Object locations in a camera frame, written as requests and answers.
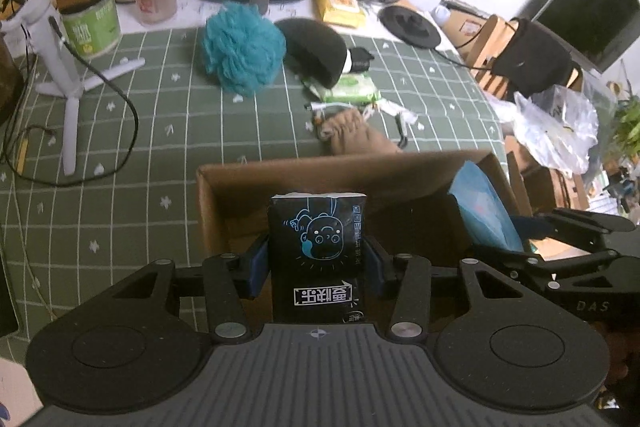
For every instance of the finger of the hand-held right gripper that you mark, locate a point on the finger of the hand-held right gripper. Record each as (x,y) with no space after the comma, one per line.
(575,223)
(565,263)

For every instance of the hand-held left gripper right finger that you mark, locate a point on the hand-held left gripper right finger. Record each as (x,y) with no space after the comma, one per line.
(375,268)

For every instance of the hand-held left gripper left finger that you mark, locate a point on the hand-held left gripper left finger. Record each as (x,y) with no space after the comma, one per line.
(259,268)

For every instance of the black tissue packet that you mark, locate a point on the black tissue packet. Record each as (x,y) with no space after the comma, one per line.
(315,257)

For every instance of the brown cardboard box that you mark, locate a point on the brown cardboard box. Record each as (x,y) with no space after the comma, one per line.
(240,207)

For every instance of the blue plastic packet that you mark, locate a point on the blue plastic packet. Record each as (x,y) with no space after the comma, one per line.
(480,207)

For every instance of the white paper tags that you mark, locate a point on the white paper tags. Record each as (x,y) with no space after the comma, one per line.
(395,112)

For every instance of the teal bath pouf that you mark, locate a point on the teal bath pouf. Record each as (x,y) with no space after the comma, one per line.
(240,47)

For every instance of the black foam pad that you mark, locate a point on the black foam pad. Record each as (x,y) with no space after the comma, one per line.
(315,47)

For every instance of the open brown carton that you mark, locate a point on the open brown carton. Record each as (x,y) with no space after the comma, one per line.
(545,187)

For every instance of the clear plastic bag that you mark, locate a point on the clear plastic bag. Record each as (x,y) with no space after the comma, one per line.
(555,132)

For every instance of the green potted plant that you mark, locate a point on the green potted plant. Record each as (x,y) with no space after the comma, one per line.
(627,122)

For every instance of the green checked tablecloth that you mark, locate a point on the green checked tablecloth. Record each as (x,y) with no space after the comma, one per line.
(175,132)

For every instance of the black bag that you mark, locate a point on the black bag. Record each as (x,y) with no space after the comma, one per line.
(535,57)

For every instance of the green wet wipes pack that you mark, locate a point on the green wet wipes pack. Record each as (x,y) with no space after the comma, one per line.
(350,88)

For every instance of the wooden chair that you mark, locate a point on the wooden chair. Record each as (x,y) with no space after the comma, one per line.
(487,57)

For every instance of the black roll with white band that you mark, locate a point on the black roll with white band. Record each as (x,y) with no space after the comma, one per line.
(357,59)

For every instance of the black monitor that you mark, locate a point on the black monitor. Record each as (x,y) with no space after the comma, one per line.
(585,2)

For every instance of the brown cardboard parcel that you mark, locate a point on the brown cardboard parcel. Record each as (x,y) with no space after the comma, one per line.
(465,27)

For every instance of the black kettle base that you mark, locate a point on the black kettle base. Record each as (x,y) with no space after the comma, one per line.
(410,27)

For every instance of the yellow wipes pack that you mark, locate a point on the yellow wipes pack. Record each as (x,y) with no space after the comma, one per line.
(340,4)

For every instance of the green canister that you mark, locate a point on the green canister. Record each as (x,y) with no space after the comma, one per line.
(92,32)

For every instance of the white tripod stand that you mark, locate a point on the white tripod stand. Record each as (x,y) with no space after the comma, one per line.
(42,32)

